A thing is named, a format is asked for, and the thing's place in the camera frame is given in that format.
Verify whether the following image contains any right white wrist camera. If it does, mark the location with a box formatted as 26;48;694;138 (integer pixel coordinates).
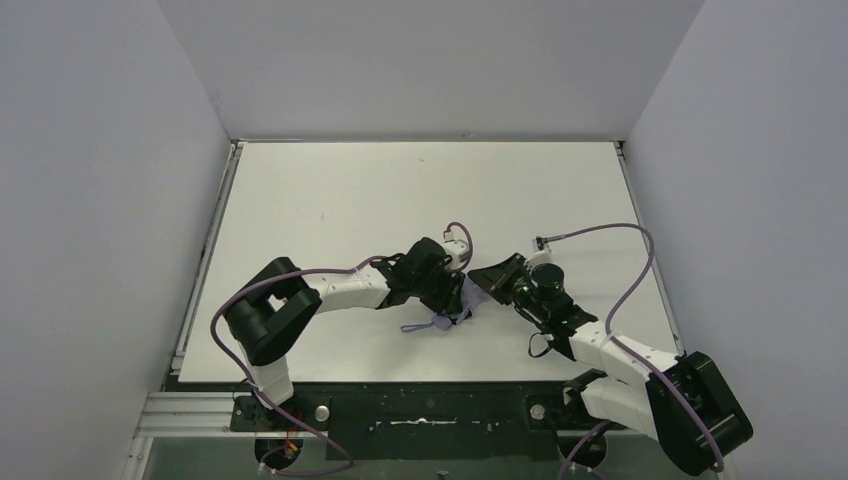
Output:
527;239;552;268

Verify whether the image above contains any black and lavender folding umbrella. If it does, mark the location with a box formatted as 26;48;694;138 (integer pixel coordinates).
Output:
399;277;489;333

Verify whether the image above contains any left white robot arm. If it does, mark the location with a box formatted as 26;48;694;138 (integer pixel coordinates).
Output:
216;237;472;408

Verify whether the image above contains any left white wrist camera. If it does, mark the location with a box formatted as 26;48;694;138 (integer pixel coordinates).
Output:
441;239;473;271

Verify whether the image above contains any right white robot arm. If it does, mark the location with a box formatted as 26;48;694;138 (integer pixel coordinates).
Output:
468;254;754;476

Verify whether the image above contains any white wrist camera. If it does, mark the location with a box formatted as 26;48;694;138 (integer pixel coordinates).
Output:
527;239;552;268
441;239;473;271

